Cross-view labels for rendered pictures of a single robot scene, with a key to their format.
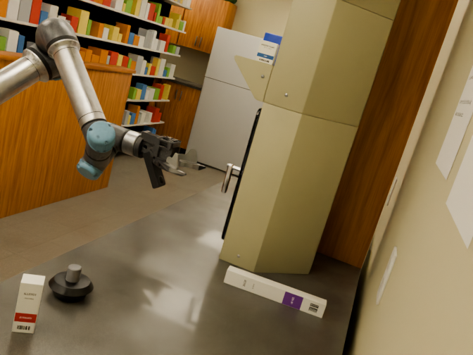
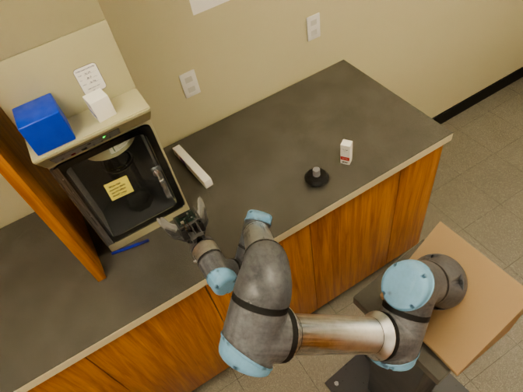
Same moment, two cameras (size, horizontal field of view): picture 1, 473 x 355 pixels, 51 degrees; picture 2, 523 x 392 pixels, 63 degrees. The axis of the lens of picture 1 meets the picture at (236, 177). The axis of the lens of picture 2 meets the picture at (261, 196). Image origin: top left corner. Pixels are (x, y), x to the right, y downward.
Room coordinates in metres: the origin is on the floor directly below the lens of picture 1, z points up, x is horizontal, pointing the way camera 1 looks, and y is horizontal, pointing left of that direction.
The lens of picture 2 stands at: (1.75, 1.00, 2.17)
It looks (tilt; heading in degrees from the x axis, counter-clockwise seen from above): 50 degrees down; 234
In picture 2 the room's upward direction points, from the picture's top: 13 degrees counter-clockwise
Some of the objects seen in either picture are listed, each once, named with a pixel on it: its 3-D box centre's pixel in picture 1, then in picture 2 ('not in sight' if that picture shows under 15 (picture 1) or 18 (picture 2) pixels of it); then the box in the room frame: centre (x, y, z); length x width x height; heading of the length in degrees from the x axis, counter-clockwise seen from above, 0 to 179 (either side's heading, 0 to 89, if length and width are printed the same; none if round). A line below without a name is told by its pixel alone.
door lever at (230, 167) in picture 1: (232, 179); (163, 184); (1.41, 0.01, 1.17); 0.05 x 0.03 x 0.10; 75
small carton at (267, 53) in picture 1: (267, 52); (100, 105); (1.47, 0.01, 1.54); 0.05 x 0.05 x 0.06; 83
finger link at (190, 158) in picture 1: (191, 158); (165, 222); (1.50, 0.15, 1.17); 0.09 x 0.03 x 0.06; 111
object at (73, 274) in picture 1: (72, 280); (316, 175); (0.94, 0.27, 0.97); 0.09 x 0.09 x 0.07
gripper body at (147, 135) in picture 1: (158, 149); (194, 232); (1.47, 0.25, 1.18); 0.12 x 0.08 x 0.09; 75
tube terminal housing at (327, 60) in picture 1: (307, 141); (98, 137); (1.47, -0.18, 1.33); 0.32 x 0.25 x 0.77; 165
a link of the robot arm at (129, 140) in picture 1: (135, 144); (205, 253); (1.50, 0.33, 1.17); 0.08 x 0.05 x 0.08; 165
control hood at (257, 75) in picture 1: (264, 80); (95, 136); (1.52, 0.00, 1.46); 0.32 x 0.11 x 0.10; 165
